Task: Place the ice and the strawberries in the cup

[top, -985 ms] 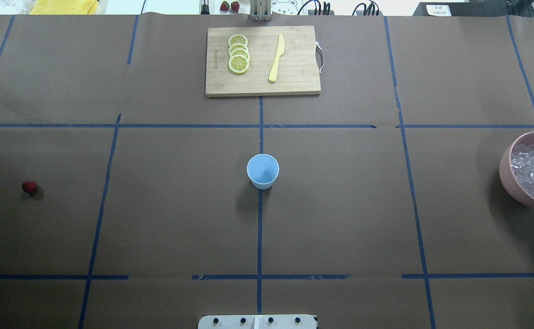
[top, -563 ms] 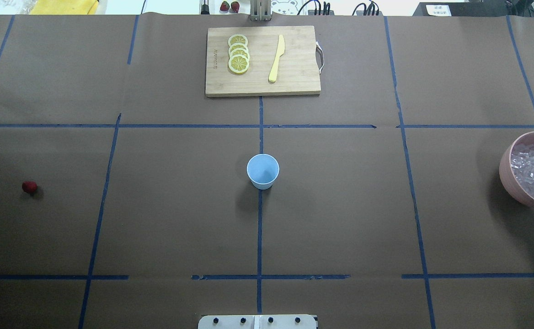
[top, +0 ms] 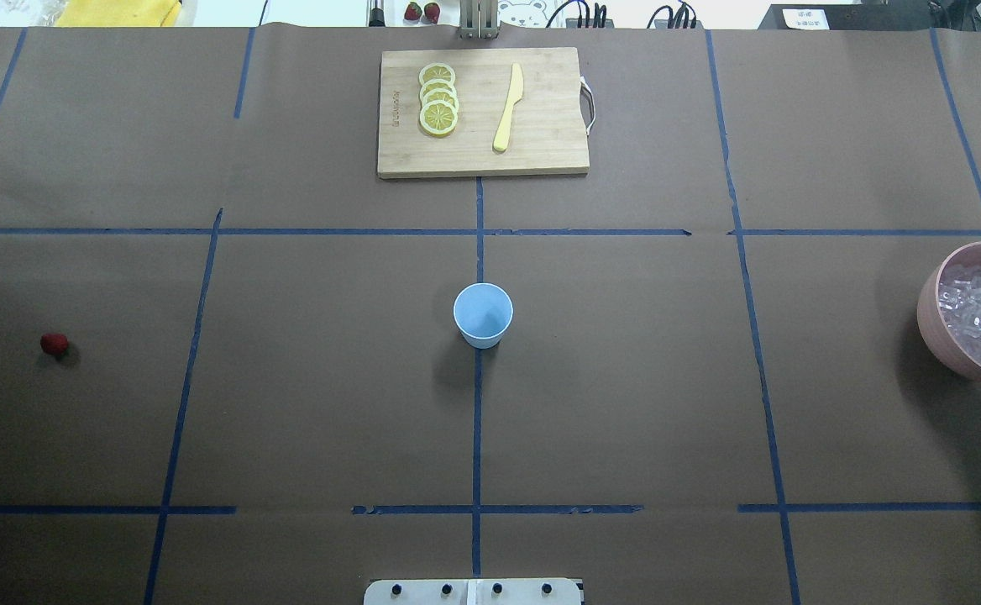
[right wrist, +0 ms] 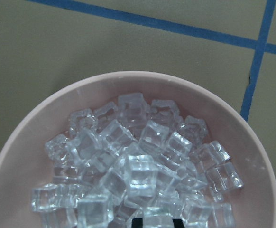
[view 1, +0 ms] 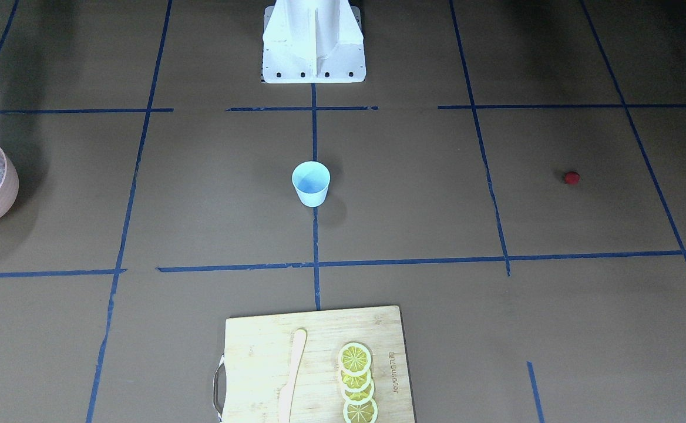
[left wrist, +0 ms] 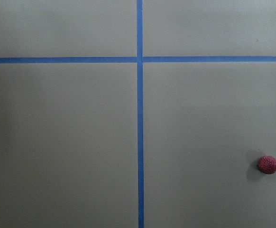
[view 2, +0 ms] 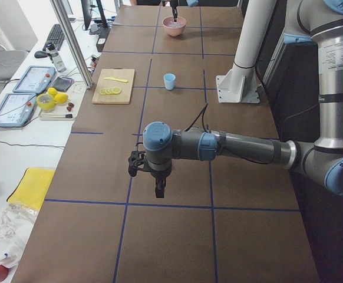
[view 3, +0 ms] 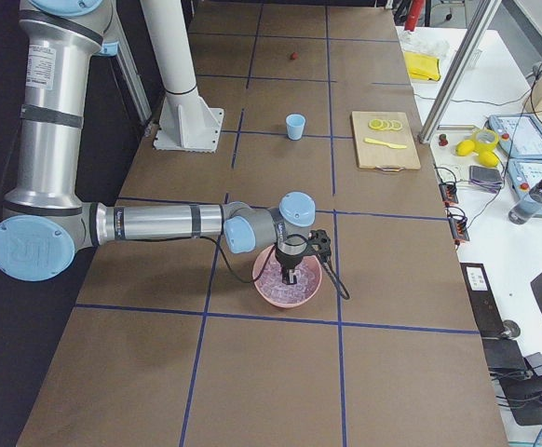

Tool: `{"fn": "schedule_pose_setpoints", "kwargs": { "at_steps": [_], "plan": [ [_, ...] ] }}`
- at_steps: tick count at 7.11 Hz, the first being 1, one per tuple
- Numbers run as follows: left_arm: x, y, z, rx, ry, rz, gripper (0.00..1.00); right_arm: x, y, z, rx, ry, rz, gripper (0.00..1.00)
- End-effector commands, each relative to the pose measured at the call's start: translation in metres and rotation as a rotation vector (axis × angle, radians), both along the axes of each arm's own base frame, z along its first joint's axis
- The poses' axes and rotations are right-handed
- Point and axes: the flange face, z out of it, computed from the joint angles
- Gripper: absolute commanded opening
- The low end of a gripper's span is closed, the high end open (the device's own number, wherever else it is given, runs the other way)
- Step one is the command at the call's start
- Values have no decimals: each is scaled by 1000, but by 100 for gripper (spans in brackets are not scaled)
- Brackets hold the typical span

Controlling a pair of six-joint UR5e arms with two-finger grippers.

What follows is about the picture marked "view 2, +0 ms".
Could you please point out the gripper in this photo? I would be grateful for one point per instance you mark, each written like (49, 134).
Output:
(158, 175)
(174, 13)

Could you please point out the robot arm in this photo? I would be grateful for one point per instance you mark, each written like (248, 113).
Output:
(306, 22)
(189, 3)

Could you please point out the light blue plastic cup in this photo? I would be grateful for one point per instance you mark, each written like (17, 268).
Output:
(169, 81)

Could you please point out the pink bowl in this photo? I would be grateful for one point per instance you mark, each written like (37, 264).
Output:
(175, 32)

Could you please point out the yellow plastic knife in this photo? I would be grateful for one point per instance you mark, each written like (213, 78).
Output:
(116, 79)

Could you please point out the bamboo cutting board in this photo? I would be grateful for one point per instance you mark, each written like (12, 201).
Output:
(126, 88)

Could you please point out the black keyboard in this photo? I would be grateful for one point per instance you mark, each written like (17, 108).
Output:
(55, 36)

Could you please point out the white bear coaster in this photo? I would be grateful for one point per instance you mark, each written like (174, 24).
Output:
(77, 88)

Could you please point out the yellow cloth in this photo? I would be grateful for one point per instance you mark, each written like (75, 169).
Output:
(32, 188)

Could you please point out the whole yellow lemon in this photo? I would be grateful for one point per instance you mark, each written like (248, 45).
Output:
(61, 98)
(52, 91)

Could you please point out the grey purple pouch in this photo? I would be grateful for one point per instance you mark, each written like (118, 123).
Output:
(63, 83)

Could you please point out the white tray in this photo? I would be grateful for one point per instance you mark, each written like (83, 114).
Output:
(59, 112)

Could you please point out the yellow tape roll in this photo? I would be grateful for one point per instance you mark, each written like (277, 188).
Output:
(45, 101)

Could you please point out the black computer mouse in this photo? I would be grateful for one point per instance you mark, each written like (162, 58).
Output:
(40, 54)

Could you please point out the far teach pendant tablet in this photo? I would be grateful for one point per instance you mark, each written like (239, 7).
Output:
(36, 79)

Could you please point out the teach pendant tablet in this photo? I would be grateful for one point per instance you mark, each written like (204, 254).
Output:
(16, 109)
(36, 79)

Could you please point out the clear plastic bag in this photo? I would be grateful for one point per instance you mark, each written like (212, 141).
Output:
(16, 224)

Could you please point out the near teach pendant tablet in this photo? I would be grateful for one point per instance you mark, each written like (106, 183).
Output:
(16, 109)

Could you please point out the grey office chair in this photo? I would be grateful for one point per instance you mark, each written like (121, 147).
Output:
(0, 65)

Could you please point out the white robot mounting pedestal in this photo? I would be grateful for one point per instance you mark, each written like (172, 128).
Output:
(239, 84)

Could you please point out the aluminium frame post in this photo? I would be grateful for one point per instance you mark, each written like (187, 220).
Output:
(75, 49)

